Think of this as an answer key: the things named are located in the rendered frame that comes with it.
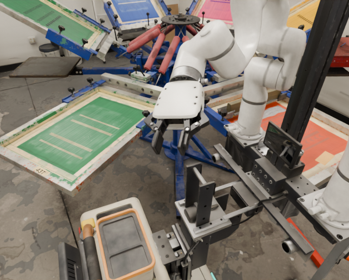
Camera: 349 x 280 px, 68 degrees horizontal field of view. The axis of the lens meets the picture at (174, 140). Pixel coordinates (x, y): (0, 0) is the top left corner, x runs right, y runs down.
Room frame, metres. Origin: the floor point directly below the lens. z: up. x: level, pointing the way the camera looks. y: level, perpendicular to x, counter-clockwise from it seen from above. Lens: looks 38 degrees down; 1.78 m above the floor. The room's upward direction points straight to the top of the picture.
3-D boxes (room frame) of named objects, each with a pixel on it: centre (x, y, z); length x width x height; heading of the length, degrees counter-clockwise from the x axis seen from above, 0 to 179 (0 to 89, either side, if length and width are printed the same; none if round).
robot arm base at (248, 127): (0.88, -0.30, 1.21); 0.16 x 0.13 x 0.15; 113
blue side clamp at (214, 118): (1.24, -0.22, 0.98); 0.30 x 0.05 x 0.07; 31
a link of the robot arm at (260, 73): (0.88, -0.32, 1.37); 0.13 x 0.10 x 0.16; 54
